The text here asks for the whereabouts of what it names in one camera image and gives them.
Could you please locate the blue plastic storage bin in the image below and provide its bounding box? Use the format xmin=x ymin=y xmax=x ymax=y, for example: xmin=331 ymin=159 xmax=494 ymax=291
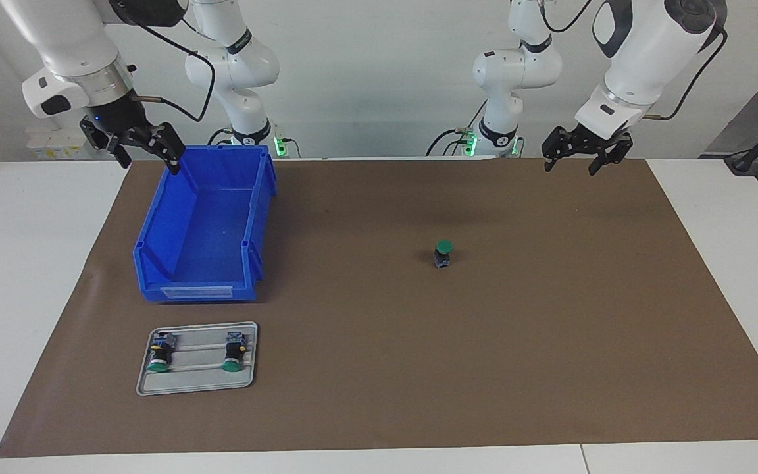
xmin=132 ymin=145 xmax=279 ymax=303

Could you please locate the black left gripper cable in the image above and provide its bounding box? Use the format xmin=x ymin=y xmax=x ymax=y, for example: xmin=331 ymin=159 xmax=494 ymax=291
xmin=540 ymin=0 xmax=730 ymax=123

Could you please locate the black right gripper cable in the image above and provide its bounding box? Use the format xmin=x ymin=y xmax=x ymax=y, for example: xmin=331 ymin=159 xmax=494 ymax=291
xmin=130 ymin=20 xmax=216 ymax=124

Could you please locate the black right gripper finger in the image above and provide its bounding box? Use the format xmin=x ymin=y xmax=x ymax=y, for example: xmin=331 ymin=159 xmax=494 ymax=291
xmin=121 ymin=121 xmax=187 ymax=176
xmin=80 ymin=116 xmax=134 ymax=169

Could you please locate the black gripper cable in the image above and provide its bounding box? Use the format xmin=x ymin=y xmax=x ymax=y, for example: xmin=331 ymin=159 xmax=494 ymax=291
xmin=540 ymin=0 xmax=730 ymax=123
xmin=130 ymin=20 xmax=216 ymax=124

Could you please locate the grey metal tray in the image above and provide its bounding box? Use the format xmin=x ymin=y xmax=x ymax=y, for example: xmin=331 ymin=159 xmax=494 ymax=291
xmin=136 ymin=321 xmax=259 ymax=397

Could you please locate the brown table mat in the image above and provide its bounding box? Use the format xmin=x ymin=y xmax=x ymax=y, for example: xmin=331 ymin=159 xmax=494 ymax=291
xmin=0 ymin=157 xmax=758 ymax=459

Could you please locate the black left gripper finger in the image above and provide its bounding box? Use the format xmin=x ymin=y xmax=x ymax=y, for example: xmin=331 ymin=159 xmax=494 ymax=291
xmin=588 ymin=138 xmax=634 ymax=177
xmin=542 ymin=126 xmax=575 ymax=173

